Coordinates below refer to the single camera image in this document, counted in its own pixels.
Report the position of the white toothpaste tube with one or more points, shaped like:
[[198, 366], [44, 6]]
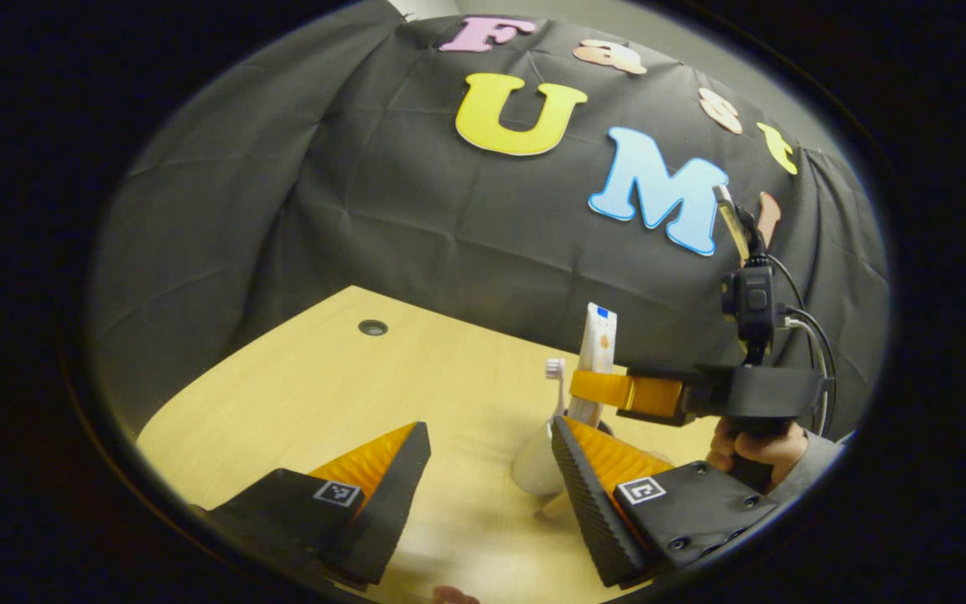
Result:
[[596, 352]]

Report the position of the white toothbrush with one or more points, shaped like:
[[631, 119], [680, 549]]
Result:
[[555, 369]]

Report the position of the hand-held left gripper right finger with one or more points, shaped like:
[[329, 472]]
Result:
[[588, 503]]

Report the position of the light wooden desktop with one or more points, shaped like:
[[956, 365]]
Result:
[[324, 386]]

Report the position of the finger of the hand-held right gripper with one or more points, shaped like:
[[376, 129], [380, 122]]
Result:
[[617, 390]]

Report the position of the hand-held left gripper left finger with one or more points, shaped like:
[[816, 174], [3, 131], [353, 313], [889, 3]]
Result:
[[386, 503]]

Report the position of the black backdrop cloth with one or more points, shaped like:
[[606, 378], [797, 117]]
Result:
[[416, 201]]

